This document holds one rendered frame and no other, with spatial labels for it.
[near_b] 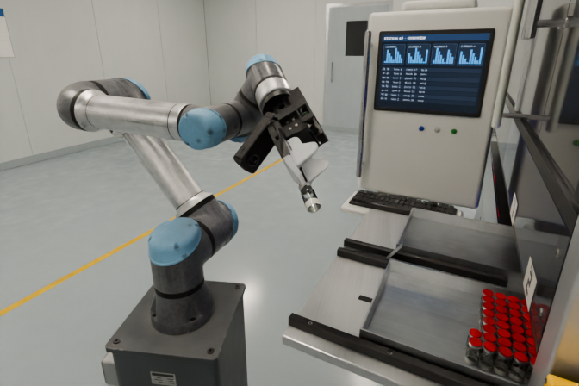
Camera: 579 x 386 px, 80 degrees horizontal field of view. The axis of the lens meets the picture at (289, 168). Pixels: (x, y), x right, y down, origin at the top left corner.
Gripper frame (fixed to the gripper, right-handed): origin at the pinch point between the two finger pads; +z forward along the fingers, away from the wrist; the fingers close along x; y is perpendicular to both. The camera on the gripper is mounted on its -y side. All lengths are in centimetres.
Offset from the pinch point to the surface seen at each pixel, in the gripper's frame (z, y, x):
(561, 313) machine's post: 27.1, 21.5, 13.7
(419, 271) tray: 4.2, 9.8, 45.6
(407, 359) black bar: 22.5, 0.0, 28.1
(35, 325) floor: -72, -180, 81
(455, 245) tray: -4, 23, 62
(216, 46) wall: -656, -102, 281
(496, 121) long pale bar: -29, 53, 56
